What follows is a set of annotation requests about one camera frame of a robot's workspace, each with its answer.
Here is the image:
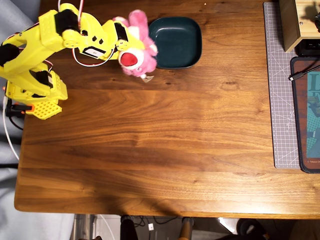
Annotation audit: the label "yellow gripper body black servo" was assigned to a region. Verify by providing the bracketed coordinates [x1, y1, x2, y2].
[102, 19, 130, 61]

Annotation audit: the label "pink strawberry bear plush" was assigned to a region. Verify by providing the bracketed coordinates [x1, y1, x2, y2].
[111, 9, 159, 83]

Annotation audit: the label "dark teal square plate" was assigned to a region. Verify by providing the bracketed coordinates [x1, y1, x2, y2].
[148, 16, 203, 70]

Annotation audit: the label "black base cable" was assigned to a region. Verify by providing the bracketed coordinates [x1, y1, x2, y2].
[9, 115, 25, 131]

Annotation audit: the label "black floor cables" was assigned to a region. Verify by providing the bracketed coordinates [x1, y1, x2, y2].
[131, 215, 179, 228]

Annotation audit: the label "black chair base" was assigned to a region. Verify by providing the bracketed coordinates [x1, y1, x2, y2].
[236, 217, 270, 240]

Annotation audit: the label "grey cutting mat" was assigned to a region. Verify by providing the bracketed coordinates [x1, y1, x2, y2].
[262, 1, 301, 170]

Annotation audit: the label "black usb cable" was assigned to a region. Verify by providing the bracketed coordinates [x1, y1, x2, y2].
[288, 65, 320, 82]

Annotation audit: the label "white power cable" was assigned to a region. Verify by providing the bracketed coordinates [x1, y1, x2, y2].
[2, 96, 21, 161]

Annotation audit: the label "black device under stand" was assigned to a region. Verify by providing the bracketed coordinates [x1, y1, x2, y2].
[296, 39, 320, 57]

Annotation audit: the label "light wooden box stand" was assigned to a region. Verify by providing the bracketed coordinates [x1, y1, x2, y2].
[278, 0, 320, 53]

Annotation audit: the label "black clamp orange handle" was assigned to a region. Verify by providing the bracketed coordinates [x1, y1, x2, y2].
[6, 98, 35, 118]

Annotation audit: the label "printed mouse pad black edge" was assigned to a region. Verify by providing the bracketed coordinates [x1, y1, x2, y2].
[289, 56, 320, 174]

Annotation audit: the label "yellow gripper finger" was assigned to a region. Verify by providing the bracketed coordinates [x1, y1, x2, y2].
[115, 39, 146, 52]

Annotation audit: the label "black post under table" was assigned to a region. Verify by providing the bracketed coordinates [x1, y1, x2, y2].
[120, 214, 139, 240]

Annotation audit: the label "red white servo cable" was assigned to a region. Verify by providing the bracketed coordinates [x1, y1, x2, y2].
[57, 0, 85, 26]
[71, 47, 116, 68]

